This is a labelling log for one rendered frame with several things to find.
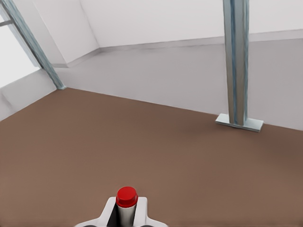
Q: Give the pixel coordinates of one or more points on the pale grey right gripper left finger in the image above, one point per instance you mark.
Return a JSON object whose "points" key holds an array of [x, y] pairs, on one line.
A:
{"points": [[107, 212]]}

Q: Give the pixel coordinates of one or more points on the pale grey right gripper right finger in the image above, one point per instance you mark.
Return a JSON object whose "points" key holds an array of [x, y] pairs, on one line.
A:
{"points": [[142, 210]]}

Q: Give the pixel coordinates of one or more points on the silver bottle with red cap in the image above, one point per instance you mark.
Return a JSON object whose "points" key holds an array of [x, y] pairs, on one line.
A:
{"points": [[126, 201]]}

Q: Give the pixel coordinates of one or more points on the silver frame post with foot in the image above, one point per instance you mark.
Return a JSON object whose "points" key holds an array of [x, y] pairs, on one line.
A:
{"points": [[236, 71]]}

